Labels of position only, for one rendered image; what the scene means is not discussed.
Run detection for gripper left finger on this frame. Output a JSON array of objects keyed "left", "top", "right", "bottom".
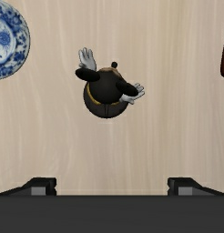
[{"left": 0, "top": 177, "right": 57, "bottom": 197}]

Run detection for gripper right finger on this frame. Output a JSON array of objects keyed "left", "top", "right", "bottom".
[{"left": 167, "top": 177, "right": 224, "bottom": 197}]

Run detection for blue and white plate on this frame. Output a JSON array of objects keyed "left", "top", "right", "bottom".
[{"left": 0, "top": 0, "right": 32, "bottom": 81}]

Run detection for small toy figure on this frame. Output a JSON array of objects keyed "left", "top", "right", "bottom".
[{"left": 75, "top": 46, "right": 146, "bottom": 119}]

